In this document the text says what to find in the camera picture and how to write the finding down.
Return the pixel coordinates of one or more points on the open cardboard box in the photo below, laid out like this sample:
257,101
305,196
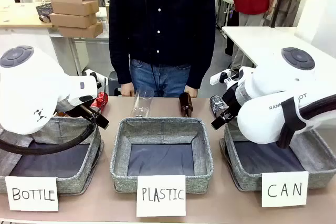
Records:
73,1

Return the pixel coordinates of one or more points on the dark mesh basket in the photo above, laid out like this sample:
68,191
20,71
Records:
43,10

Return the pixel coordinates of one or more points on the grey fabric basket labelled bottle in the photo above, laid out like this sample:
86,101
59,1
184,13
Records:
73,182

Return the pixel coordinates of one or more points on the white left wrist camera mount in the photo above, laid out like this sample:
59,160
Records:
90,75

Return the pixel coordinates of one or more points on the crushed black can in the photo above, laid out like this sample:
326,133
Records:
216,104

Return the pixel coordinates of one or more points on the person's right forearm navy sleeve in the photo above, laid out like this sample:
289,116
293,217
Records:
119,58

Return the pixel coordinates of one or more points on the closed flat cardboard box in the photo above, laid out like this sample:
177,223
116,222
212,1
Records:
73,20
80,31

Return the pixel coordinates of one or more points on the wooden top table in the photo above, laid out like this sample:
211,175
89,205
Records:
18,16

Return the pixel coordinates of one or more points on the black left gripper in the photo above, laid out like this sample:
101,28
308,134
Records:
85,112

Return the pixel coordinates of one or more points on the black tripod pole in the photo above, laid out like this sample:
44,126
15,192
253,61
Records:
279,1

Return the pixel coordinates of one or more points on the white table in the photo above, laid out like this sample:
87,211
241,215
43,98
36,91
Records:
262,40

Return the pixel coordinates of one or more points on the white paper label BOTTLE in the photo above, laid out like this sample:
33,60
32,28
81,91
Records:
31,193

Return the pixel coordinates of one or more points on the person's left forearm navy sleeve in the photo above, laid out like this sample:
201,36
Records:
203,61

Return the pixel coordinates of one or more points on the person in navy shirt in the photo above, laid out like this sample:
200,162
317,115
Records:
160,24

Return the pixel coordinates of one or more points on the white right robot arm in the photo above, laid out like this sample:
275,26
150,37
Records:
262,119

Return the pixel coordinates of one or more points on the person's right hand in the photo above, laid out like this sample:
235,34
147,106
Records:
127,90

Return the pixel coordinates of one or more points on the white paper label PLASTIC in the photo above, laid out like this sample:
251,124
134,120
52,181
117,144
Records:
160,195

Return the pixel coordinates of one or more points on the grey fabric basket labelled plastic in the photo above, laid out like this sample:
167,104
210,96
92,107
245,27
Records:
162,132

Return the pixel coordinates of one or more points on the crushed red can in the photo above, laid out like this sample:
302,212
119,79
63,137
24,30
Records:
101,100

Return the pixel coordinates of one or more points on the white paper label CAN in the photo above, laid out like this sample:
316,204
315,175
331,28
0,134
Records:
284,189

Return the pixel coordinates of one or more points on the grey fabric basket labelled can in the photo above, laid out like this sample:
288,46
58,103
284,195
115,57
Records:
244,176

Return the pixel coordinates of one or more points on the brown glass bottle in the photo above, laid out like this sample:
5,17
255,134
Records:
186,103

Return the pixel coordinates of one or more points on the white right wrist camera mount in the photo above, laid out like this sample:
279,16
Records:
218,77

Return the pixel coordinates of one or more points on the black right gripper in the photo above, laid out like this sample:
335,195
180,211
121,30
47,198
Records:
234,100

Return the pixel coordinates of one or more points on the clear plastic bottle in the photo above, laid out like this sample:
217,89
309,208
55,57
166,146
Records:
143,103

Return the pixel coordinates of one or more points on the person's left hand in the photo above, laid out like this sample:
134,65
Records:
192,93

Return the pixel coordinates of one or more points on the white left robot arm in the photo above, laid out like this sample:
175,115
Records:
31,90

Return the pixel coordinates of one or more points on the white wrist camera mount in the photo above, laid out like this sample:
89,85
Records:
218,77
90,75

